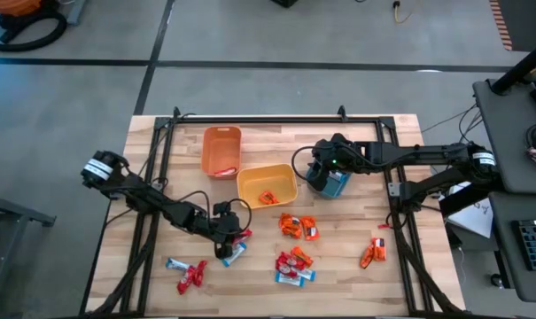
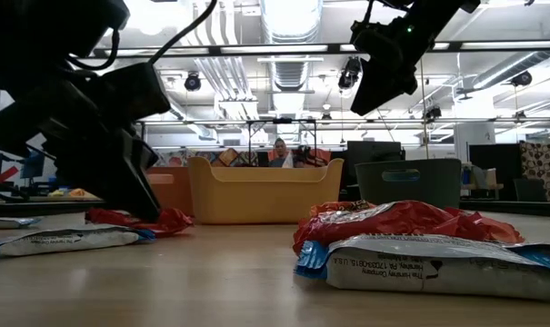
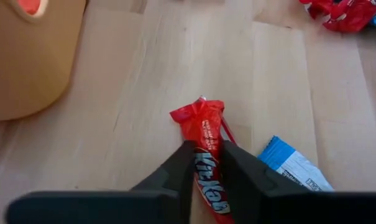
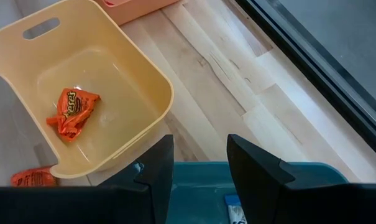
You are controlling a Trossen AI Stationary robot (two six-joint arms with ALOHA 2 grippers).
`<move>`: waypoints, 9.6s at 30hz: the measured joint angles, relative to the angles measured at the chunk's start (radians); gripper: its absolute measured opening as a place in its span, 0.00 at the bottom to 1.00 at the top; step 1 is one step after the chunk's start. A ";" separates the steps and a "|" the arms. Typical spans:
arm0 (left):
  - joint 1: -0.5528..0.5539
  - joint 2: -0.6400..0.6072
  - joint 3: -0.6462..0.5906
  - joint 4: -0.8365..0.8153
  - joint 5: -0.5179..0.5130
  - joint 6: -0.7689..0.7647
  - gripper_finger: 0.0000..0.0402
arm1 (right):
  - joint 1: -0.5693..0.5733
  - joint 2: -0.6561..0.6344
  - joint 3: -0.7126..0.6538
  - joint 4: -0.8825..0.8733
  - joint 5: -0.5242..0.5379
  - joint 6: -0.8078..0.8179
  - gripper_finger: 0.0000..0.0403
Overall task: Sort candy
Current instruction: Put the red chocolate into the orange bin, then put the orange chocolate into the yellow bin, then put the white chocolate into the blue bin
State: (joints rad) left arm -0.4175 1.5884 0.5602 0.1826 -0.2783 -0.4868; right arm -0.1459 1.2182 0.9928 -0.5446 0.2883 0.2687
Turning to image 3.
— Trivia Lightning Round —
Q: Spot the red KitKat bar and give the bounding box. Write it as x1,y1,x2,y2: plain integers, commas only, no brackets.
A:
169,96,238,224
299,0,376,34

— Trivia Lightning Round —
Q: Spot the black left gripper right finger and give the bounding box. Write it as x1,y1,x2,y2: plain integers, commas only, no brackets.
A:
221,139,376,224

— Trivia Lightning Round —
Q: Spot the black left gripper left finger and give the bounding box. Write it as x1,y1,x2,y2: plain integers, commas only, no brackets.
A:
6,139,197,224

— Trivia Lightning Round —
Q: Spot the yellow plastic bin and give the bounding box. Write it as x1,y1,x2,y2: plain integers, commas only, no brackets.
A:
0,0,88,121

